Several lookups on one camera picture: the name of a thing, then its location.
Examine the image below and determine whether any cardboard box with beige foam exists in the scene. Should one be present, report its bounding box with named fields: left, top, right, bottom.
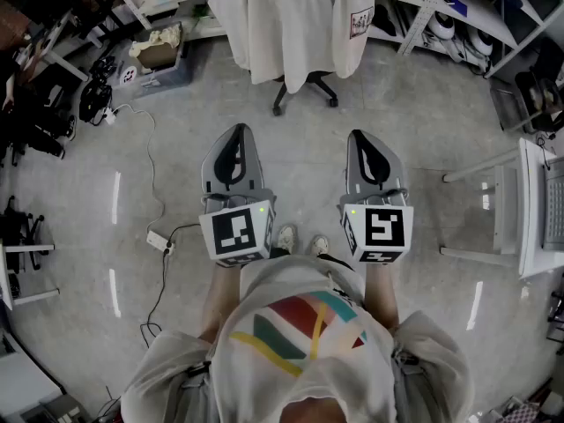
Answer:
left=129, top=26, right=184, bottom=71

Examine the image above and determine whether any person's right forearm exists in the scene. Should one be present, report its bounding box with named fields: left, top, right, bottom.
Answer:
left=360, top=262, right=400, bottom=330

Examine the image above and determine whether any grey keyboard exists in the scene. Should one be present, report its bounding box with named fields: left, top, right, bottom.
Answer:
left=542, top=156, right=564, bottom=251

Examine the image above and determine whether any long white power strip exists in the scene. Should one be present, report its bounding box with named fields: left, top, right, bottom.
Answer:
left=145, top=230, right=176, bottom=255

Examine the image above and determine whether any black office chair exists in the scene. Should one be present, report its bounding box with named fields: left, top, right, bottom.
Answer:
left=271, top=70, right=339, bottom=117

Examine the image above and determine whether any thin black floor cable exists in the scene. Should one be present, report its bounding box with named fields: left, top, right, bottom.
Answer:
left=139, top=222, right=202, bottom=347

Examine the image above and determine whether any black bin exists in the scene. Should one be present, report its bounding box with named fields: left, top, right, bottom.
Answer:
left=514, top=70, right=564, bottom=132

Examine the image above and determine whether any white power cable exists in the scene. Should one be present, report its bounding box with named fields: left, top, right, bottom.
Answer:
left=112, top=103, right=167, bottom=237

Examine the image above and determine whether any white frame desk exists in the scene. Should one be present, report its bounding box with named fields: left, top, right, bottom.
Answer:
left=17, top=9, right=92, bottom=83

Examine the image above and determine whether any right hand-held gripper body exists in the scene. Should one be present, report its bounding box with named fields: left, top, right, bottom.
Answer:
left=338, top=129, right=414, bottom=264

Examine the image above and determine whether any white metal shelving unit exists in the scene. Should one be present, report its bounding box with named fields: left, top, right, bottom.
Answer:
left=103, top=0, right=564, bottom=78

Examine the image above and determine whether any grey wire basket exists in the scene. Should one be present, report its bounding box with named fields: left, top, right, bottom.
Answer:
left=489, top=81, right=530, bottom=131

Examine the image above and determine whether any white table with metal legs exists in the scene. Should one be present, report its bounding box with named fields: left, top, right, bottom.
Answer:
left=440, top=137, right=564, bottom=280

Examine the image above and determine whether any black cable tangle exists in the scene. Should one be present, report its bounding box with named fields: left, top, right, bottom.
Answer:
left=78, top=55, right=116, bottom=125

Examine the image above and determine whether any white t-shirt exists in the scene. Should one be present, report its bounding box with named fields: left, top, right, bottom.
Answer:
left=207, top=0, right=375, bottom=95

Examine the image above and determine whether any person's left white shoe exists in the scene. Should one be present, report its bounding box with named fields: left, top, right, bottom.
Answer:
left=277, top=224, right=297, bottom=253

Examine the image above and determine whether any small white table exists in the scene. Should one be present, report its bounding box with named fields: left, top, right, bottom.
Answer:
left=0, top=242, right=61, bottom=310

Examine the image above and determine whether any person's left forearm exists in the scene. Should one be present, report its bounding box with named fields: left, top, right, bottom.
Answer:
left=198, top=262, right=243, bottom=343

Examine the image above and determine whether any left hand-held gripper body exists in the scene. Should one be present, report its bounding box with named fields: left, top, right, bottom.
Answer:
left=198, top=123, right=278, bottom=268

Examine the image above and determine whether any person's white printed shirt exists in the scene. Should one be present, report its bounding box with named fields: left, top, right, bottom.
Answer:
left=119, top=253, right=475, bottom=423

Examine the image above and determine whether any white rounded robot device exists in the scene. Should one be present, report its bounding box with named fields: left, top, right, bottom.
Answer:
left=462, top=28, right=494, bottom=56
left=427, top=11, right=456, bottom=41

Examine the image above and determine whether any grey plastic storage bin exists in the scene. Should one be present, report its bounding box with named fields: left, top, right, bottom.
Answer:
left=112, top=22, right=194, bottom=100

